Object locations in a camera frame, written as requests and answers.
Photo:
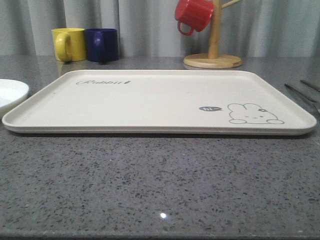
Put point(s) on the cream rabbit serving tray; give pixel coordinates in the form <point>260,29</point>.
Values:
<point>228,102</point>

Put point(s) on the grey curtain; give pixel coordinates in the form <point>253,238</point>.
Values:
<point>250,28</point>

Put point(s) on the dark blue mug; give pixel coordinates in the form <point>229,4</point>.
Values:
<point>101,44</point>

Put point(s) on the silver metal fork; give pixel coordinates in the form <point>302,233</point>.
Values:
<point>314,103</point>

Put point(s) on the yellow mug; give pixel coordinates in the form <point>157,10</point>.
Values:
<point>69,44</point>

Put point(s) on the silver metal chopstick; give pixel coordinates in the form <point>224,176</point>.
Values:
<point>311,85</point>

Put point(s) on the wooden mug tree stand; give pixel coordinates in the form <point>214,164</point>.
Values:
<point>213,59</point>

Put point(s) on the white round plate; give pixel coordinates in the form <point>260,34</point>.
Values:
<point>12,93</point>

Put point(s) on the red mug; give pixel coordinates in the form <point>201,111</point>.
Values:
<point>193,15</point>

